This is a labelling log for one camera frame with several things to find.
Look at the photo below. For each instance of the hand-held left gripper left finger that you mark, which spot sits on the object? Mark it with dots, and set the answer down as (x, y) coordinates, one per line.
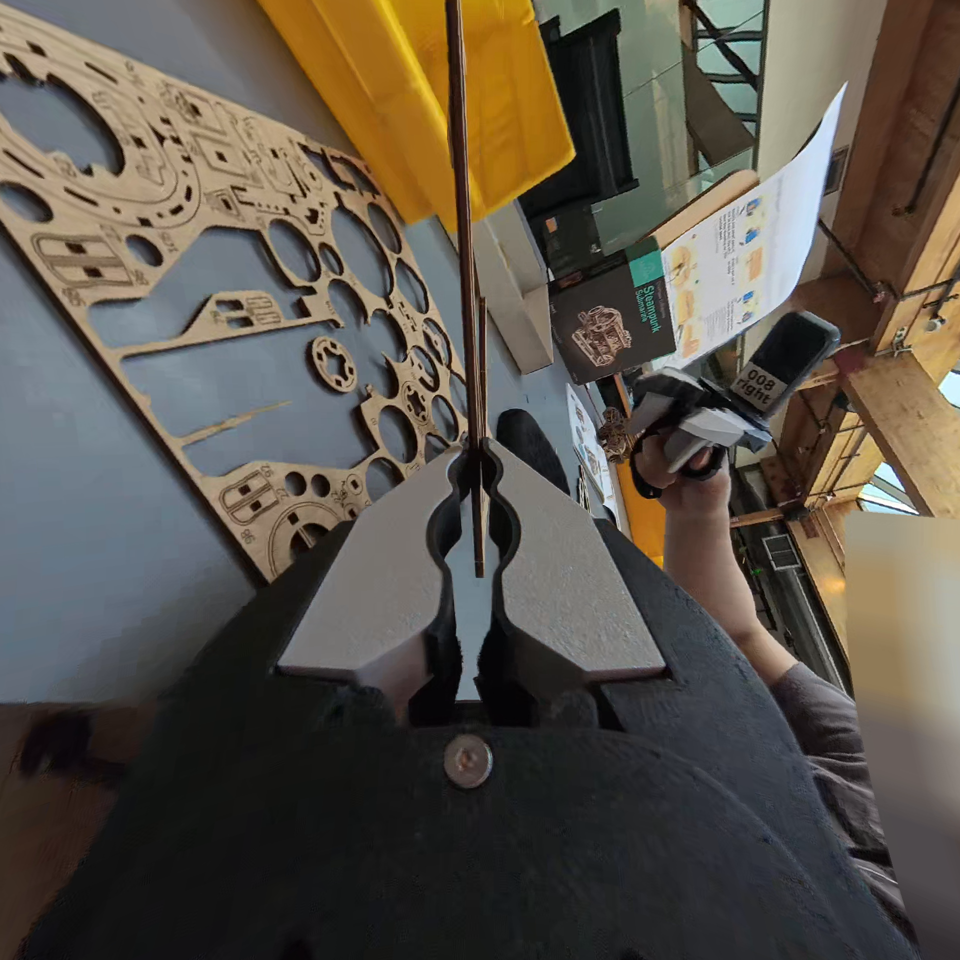
(360, 600)

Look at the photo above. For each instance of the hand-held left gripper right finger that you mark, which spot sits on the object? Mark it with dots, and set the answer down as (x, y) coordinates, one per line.
(577, 600)

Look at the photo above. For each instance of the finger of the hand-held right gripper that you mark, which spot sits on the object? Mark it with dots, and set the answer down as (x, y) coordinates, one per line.
(652, 412)
(705, 435)

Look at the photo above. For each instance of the narrow plywood piece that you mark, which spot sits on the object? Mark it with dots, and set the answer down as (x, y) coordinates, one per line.
(465, 225)

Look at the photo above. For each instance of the person's right forearm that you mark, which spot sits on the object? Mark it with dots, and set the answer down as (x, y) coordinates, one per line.
(720, 577)

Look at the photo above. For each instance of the dark model kit box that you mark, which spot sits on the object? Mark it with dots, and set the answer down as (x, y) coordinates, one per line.
(607, 322)

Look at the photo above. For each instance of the person's right hand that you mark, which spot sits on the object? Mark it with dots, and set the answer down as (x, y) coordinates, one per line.
(697, 499)

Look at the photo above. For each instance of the printed instruction sheet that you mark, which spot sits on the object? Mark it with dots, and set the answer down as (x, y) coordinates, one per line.
(757, 247)

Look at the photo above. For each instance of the black quilted wrist rest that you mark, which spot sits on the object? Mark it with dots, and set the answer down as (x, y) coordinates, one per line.
(532, 450)

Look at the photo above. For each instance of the white cardboard box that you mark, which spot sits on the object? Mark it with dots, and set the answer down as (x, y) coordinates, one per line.
(517, 300)

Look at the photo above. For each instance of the plywood sheet with cutouts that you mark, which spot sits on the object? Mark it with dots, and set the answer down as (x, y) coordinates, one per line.
(187, 285)

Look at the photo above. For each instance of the yellow plastic bin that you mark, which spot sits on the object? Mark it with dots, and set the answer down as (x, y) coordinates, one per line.
(390, 90)

